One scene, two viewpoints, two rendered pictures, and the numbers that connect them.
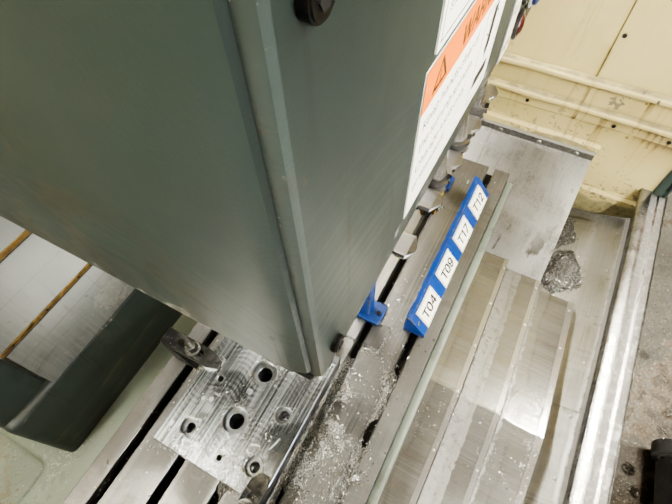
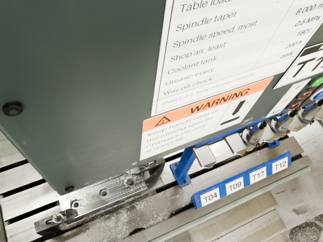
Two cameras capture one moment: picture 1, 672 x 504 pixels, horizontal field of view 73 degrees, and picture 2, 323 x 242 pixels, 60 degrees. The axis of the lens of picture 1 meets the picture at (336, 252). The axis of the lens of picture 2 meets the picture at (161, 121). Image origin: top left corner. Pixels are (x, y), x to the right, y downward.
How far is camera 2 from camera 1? 0.17 m
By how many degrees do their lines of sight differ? 13
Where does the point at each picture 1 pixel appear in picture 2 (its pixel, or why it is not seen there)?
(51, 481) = (7, 144)
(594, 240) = not seen: outside the picture
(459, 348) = (214, 228)
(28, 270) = not seen: hidden behind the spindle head
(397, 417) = (154, 235)
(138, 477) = (33, 171)
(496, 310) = (250, 225)
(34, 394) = not seen: hidden behind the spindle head
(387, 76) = (93, 121)
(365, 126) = (76, 132)
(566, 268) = (310, 234)
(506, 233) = (290, 191)
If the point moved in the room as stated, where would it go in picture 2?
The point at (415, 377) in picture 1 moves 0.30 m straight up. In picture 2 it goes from (177, 224) to (193, 207)
